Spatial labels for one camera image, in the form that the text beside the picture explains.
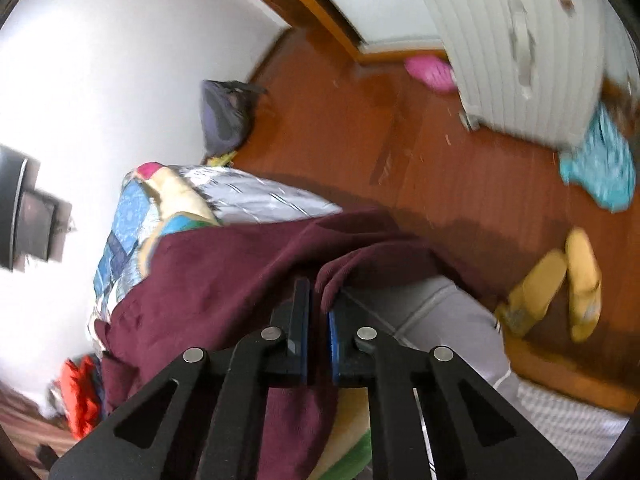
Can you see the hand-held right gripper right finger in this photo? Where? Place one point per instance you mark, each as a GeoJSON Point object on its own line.
{"type": "Point", "coordinates": [334, 345]}

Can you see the wooden door frame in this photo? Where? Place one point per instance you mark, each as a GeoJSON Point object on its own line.
{"type": "Point", "coordinates": [320, 10]}

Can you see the dark purple bag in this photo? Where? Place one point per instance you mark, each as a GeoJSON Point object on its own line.
{"type": "Point", "coordinates": [225, 115]}

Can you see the white checkered cloth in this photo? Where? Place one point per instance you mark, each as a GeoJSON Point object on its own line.
{"type": "Point", "coordinates": [565, 425]}

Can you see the white ribbed wardrobe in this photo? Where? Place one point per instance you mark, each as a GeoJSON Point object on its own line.
{"type": "Point", "coordinates": [500, 35]}

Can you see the pink cloth item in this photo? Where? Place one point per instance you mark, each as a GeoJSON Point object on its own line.
{"type": "Point", "coordinates": [432, 72]}

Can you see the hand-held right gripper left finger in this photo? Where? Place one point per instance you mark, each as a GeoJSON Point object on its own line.
{"type": "Point", "coordinates": [301, 340]}

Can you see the teal patterned cloth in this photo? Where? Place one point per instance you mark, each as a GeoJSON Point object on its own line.
{"type": "Point", "coordinates": [600, 165]}

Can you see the patchwork printed blanket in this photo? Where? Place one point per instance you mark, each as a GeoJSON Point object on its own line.
{"type": "Point", "coordinates": [130, 210]}

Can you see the black wall-mounted screen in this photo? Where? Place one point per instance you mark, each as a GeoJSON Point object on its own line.
{"type": "Point", "coordinates": [12, 200]}

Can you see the person's grey pants leg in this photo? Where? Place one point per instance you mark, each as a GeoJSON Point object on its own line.
{"type": "Point", "coordinates": [450, 320]}

